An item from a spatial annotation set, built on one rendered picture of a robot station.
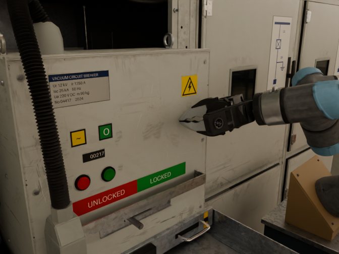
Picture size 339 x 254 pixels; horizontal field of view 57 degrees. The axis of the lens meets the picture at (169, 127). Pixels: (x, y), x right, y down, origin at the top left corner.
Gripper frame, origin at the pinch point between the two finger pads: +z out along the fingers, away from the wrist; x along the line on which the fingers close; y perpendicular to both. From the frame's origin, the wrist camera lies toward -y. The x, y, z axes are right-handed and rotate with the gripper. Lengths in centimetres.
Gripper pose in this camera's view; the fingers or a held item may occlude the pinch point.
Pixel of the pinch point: (181, 121)
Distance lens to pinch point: 76.6
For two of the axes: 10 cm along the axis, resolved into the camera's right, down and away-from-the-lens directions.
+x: -2.2, -9.7, -1.4
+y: 5.4, -2.4, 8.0
